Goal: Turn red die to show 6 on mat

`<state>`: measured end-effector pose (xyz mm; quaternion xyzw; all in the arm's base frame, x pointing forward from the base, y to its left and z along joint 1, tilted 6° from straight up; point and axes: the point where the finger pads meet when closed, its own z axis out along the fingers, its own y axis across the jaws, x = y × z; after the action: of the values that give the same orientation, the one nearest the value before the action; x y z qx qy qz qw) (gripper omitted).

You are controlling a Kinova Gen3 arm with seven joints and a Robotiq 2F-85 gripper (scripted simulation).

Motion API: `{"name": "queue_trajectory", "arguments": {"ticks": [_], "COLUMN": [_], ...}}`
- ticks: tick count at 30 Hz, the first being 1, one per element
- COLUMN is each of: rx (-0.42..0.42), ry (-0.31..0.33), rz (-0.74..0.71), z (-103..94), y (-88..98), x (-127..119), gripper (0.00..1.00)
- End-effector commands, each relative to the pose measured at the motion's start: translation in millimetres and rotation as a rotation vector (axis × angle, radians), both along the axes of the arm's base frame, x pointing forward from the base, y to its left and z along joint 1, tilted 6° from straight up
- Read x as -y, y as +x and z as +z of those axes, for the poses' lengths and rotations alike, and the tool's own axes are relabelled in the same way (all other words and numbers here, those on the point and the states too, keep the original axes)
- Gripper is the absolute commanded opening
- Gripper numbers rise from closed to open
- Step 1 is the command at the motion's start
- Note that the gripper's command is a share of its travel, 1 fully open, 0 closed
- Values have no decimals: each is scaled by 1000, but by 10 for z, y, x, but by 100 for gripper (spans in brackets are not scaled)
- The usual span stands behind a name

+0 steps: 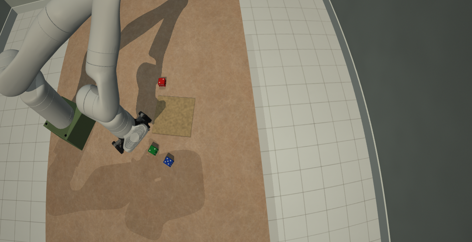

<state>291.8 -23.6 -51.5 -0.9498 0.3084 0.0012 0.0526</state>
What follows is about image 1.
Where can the olive-tan square mat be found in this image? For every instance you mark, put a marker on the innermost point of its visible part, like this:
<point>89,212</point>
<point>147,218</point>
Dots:
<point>173,116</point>

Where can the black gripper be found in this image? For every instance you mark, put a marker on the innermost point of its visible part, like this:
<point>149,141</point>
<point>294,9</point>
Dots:
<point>142,119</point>

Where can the blue die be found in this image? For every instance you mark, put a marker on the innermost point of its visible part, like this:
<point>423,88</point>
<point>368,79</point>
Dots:
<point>168,161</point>

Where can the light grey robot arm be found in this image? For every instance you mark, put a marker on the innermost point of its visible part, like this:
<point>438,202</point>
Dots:
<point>20,70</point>

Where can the red die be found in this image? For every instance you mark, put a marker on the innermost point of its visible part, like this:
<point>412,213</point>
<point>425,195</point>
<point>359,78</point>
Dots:
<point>162,82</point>

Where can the green die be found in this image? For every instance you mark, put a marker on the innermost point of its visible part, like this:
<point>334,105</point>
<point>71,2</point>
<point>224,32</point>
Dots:
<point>153,150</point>

